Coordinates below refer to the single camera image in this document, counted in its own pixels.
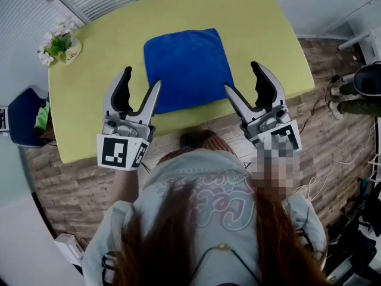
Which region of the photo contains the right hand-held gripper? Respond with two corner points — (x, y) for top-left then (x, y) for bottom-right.
(223, 60), (304, 162)

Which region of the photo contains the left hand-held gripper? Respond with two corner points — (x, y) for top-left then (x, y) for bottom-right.
(96, 66), (162, 172)

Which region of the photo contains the blue towel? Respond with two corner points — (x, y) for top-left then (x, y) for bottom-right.
(143, 27), (235, 115)

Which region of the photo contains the person's left forearm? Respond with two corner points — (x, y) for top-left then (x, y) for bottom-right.
(114, 168), (140, 204)

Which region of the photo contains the person's right forearm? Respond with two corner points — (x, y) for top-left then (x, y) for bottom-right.
(252, 159), (301, 204)

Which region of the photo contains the green cloth covered table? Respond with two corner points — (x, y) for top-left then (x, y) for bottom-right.
(48, 0), (316, 164)

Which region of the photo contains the person's right shoe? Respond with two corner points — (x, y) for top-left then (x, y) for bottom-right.
(179, 130), (209, 148)

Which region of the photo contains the white flower pot plant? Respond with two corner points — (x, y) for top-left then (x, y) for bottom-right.
(37, 21), (83, 68)

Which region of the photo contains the brown bag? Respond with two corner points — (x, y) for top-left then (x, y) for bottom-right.
(35, 120), (57, 144)

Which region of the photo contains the bright green cloth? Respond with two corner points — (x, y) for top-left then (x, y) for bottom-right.
(34, 101), (51, 130)

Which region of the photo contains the person's grey printed shirt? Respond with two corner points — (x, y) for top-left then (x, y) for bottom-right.
(82, 147), (327, 286)

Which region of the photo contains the blue chair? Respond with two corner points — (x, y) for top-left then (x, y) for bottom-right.
(7, 85), (57, 148)

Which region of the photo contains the black round bin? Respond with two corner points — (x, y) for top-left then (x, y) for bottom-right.
(353, 63), (381, 97)

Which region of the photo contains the black framed glass door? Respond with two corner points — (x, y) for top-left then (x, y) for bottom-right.
(0, 107), (10, 132)

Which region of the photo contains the white box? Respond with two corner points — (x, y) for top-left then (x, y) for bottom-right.
(55, 233), (86, 265)

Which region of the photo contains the black office chair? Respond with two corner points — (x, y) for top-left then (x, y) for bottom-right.
(327, 207), (381, 279)

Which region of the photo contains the black floor cable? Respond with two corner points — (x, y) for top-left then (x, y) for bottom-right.
(297, 76), (343, 133)

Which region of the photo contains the white floor cable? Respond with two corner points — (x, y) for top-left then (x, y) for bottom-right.
(293, 120), (377, 199)

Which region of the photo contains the black neck cord gold bead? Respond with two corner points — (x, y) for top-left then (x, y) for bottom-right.
(196, 243), (263, 286)

